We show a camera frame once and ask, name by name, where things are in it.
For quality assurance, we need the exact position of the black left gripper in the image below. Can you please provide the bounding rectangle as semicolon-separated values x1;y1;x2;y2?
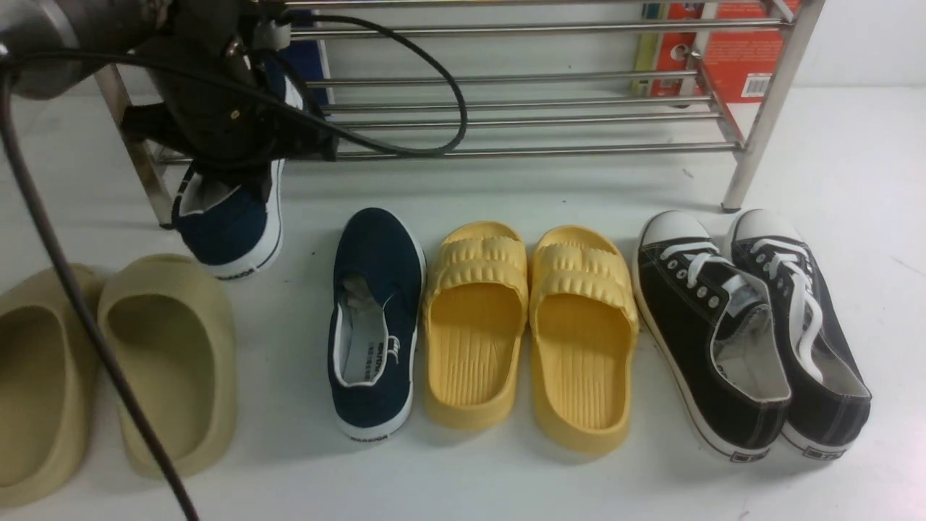
120;1;338;174

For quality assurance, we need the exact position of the navy canvas shoe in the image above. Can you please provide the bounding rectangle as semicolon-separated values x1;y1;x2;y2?
327;208;427;443
171;58;305;281

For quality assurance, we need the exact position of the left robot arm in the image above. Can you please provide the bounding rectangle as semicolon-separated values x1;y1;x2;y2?
2;1;338;177

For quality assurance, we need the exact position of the blue box behind rack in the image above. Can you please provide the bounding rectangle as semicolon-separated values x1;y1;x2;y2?
279;41;335;117

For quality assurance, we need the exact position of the stainless steel shoe rack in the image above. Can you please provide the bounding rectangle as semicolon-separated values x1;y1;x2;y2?
95;1;826;230

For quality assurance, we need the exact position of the beige slide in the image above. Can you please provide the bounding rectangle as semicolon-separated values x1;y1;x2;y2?
1;269;98;508
96;254;238;477

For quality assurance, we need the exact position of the beige slide far left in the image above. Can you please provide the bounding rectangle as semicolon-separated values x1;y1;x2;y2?
1;269;98;508

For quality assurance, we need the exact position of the yellow slipper left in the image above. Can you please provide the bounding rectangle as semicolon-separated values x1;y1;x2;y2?
422;221;529;430

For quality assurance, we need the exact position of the yellow slipper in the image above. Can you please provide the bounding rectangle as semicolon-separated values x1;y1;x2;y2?
528;225;640;455
422;221;529;430

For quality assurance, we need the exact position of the yellow slipper right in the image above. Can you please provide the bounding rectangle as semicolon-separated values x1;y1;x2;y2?
528;225;640;455

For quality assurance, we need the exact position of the red orange box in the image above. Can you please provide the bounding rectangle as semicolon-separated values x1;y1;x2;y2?
634;1;783;103

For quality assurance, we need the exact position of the black canvas sneaker left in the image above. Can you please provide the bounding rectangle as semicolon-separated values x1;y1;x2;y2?
632;211;791;464

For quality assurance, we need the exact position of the black canvas sneaker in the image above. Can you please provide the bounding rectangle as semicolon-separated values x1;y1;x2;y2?
632;211;791;464
727;210;872;462

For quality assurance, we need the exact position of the black canvas sneaker right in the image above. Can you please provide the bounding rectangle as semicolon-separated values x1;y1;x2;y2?
727;210;872;462

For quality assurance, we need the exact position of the black cable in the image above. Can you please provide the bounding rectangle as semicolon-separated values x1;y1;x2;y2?
0;13;470;521

